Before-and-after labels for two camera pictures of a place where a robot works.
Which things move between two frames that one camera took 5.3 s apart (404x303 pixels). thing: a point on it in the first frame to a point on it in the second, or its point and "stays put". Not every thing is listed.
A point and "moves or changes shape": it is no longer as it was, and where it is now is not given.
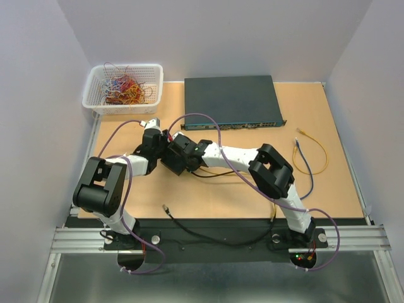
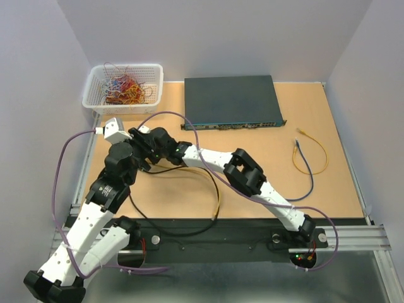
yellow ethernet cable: x=247 y=173 moves or changes shape
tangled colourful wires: x=122 y=87 stays put
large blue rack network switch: x=237 y=102 stays put
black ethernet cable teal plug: x=211 y=240 to x=194 y=233
